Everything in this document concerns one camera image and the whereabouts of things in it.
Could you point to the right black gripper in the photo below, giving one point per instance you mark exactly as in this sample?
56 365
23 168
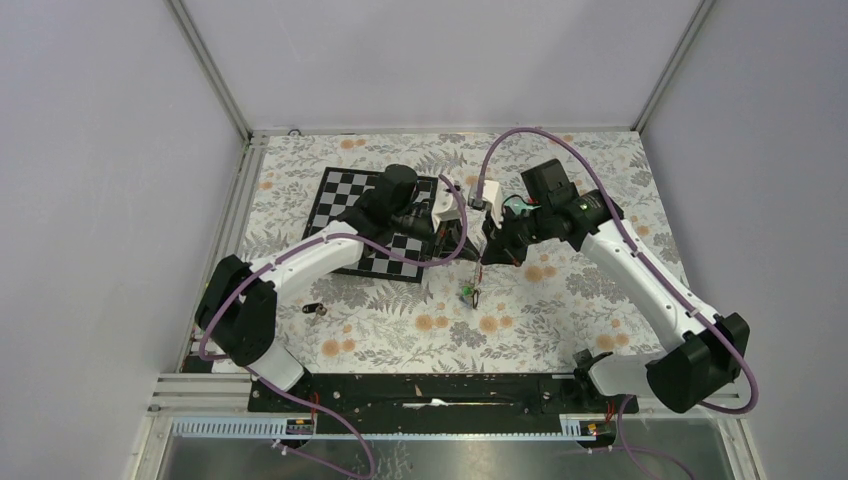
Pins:
499 248

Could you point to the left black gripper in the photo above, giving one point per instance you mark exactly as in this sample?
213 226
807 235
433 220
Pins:
449 237

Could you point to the keyring with coloured key tags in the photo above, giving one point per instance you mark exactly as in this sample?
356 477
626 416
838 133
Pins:
470 292

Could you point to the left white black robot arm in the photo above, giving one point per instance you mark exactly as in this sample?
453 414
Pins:
238 307

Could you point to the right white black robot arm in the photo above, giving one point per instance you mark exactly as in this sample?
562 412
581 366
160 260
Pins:
701 363

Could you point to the mint green flashlight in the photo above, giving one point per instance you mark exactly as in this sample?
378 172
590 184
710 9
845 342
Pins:
517 209

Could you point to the floral patterned table mat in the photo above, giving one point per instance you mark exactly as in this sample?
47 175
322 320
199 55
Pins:
531 318

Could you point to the key with black tag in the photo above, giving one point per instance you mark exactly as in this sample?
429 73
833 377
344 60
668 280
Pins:
317 309

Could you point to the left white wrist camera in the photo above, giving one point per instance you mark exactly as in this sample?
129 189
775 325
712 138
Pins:
446 207

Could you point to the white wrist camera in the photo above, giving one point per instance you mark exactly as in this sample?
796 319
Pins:
446 207
490 199

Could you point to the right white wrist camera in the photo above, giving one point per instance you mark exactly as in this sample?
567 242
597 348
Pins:
490 199

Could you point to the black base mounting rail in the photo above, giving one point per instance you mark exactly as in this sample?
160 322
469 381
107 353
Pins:
443 404

